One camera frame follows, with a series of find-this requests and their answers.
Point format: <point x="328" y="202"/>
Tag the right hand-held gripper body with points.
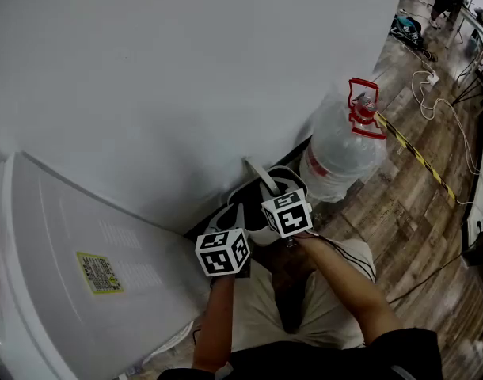
<point x="289" y="216"/>

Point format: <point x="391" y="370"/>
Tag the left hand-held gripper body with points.
<point x="221" y="251"/>

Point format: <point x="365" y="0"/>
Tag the person's left forearm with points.
<point x="214" y="323"/>

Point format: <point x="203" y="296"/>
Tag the person's right forearm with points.
<point x="344" y="283"/>

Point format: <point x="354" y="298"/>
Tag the person's beige trousers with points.
<point x="257" y="311"/>

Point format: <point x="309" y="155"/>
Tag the white coiled tube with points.
<point x="174" y="339"/>

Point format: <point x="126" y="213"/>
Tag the yellow black floor tape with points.
<point x="423" y="165"/>

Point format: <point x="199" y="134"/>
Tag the person's black shirt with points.
<point x="324" y="360"/>

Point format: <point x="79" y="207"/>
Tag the white water dispenser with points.
<point x="67" y="232"/>

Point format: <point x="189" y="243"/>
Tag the black stair railing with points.
<point x="481" y="251"/>

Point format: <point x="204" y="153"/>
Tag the white power strip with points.
<point x="432" y="78"/>

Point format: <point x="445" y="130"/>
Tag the black bag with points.
<point x="405" y="28"/>

